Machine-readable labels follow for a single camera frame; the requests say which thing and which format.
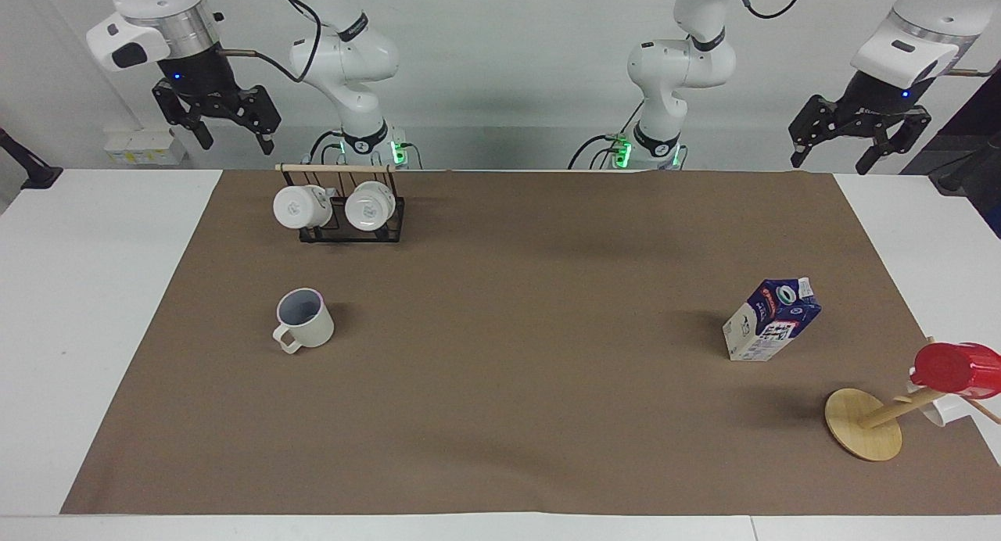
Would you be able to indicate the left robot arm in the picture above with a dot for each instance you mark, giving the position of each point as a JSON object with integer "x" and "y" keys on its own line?
{"x": 676, "y": 64}

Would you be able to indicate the black stand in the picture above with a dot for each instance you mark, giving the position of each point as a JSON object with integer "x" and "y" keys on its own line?
{"x": 974, "y": 158}
{"x": 27, "y": 170}

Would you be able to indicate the red cup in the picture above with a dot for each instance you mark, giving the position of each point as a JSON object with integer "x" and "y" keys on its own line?
{"x": 958, "y": 369}

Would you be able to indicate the wooden cup tree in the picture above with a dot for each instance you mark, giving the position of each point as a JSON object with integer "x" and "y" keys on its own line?
{"x": 860, "y": 428}

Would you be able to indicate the small white cup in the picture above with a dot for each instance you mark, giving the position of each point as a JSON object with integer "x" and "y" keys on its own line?
{"x": 942, "y": 410}

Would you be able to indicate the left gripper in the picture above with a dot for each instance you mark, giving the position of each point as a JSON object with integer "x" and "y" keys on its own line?
{"x": 884, "y": 97}

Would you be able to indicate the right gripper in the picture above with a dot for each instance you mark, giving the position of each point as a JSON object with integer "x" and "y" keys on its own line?
{"x": 197, "y": 73}

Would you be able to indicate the grey cup with lilac rim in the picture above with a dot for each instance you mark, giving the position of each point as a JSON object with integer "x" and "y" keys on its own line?
{"x": 309, "y": 322}

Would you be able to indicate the blue and white milk carton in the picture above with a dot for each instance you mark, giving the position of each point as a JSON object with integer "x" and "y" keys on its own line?
{"x": 770, "y": 322}

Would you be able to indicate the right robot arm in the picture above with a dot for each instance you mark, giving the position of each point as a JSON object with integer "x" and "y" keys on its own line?
{"x": 356, "y": 60}

